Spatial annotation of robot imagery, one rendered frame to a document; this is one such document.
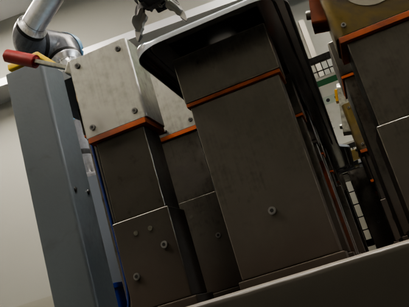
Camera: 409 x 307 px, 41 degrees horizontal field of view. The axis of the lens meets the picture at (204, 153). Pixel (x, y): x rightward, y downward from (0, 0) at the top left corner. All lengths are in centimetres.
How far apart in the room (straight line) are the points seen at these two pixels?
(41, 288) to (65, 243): 367
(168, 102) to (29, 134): 25
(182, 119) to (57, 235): 29
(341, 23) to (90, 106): 34
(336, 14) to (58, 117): 46
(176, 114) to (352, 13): 41
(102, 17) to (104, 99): 410
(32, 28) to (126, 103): 114
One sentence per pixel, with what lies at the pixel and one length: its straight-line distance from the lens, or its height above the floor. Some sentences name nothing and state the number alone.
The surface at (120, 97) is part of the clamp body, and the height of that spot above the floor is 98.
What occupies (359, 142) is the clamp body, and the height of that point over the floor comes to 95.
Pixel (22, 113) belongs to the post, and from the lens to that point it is 93.
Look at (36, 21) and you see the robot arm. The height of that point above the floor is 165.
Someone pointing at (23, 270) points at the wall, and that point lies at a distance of 460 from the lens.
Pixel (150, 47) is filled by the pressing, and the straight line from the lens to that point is 64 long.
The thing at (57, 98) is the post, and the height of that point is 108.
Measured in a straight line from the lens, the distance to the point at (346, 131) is 133.
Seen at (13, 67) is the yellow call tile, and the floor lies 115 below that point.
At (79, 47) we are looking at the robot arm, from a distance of 198.
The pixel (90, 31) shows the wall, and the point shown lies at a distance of 482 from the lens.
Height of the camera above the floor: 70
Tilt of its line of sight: 15 degrees up
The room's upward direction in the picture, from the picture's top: 17 degrees counter-clockwise
